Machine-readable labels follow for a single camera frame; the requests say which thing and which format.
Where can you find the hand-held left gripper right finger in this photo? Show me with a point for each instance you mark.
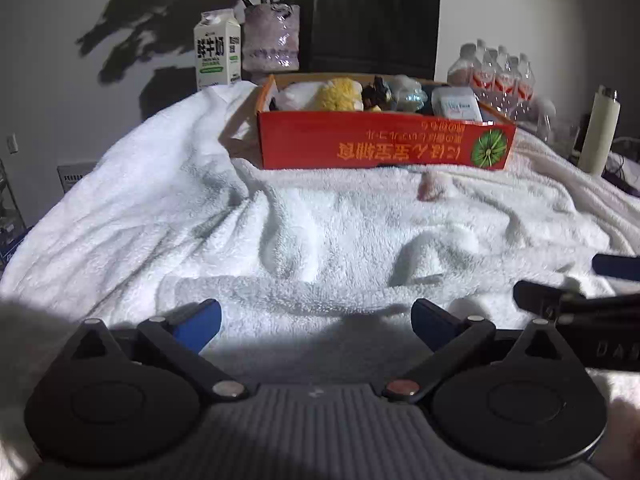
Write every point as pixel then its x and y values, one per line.
pixel 435 325

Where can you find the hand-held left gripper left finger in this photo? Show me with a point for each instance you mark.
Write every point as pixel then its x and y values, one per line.
pixel 197 325

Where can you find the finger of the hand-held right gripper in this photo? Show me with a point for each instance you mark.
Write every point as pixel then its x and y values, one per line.
pixel 617 266
pixel 545 300

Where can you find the orange cardboard box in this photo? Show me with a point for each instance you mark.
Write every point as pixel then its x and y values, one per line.
pixel 350 135

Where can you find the white plastic wipes container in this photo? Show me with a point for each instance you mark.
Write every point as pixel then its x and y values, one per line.
pixel 456 104

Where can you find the iridescent plastic bag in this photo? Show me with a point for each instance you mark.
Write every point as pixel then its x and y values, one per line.
pixel 407 92

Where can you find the yellow white plush toy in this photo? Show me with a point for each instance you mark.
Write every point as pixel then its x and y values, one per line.
pixel 340 94

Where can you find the white terry towel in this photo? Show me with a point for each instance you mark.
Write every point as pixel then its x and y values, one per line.
pixel 300 240

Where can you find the white thermos bottle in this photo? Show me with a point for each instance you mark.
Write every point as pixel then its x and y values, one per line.
pixel 600 130

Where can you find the small pinkish crumpled object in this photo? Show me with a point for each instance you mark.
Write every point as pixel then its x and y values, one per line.
pixel 434 186

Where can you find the clear glass cup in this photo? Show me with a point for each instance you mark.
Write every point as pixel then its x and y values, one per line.
pixel 560 137

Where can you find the white round gadget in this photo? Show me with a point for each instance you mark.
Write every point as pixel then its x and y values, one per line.
pixel 545 108

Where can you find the white vented box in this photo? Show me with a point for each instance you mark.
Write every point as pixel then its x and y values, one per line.
pixel 75 175

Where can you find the pack of water bottles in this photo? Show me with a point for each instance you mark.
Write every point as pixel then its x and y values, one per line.
pixel 492 80

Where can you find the white milk carton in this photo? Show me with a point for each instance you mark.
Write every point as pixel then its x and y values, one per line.
pixel 217 52

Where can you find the purple glass vase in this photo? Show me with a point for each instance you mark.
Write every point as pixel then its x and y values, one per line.
pixel 272 37

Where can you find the black paper bag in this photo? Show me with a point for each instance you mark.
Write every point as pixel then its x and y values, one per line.
pixel 375 25

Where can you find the wall outlet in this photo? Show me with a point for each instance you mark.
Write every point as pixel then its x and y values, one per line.
pixel 12 144

